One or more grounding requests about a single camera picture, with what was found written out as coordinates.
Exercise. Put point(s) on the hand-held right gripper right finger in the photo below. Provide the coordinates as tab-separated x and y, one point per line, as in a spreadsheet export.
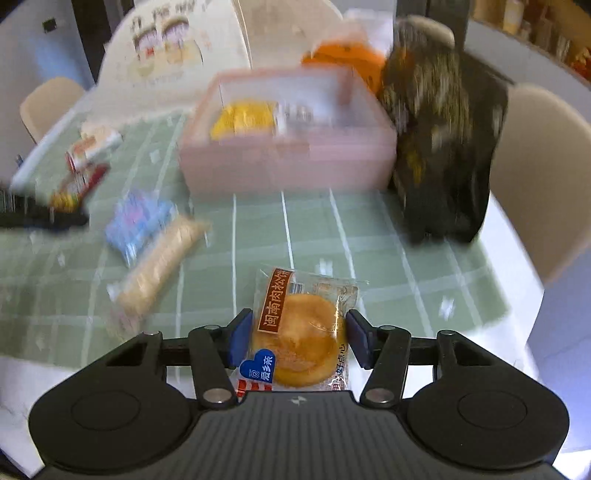
360	339

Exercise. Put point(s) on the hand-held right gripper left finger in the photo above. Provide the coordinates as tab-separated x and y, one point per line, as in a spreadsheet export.
242	339

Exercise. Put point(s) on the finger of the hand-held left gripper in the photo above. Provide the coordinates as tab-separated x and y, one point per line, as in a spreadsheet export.
41	217

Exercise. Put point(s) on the round pastry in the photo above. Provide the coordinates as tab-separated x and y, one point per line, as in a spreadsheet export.
300	332

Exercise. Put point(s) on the pink cardboard box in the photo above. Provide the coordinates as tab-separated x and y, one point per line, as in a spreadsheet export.
286	161

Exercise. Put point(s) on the yellow snack packet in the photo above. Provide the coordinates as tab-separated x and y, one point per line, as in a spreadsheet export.
244	117

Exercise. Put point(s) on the red and white snack packet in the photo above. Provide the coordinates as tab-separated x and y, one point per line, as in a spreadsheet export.
92	145

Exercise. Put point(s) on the blue cartoon candy packet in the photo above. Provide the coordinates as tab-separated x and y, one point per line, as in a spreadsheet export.
138	221

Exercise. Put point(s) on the beige chair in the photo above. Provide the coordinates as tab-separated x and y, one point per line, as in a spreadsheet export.
51	106
540	175

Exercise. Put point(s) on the rice cracker bar packet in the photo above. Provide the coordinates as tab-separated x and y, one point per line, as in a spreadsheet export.
157	267

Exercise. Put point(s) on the green checked tablecloth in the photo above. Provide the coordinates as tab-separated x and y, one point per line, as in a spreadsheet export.
277	230

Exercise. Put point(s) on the black bag with gold print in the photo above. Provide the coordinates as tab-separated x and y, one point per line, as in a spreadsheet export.
443	138

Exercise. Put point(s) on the printed mesh food cover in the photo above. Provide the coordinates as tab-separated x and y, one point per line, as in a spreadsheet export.
175	41

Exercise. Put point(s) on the orange tissue pack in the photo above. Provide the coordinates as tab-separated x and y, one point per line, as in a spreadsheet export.
346	57

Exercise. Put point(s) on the wooden shelf with figurines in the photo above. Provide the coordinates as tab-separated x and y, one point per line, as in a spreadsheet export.
531	27

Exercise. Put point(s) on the black wall switch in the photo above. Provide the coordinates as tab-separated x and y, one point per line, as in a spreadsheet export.
48	25

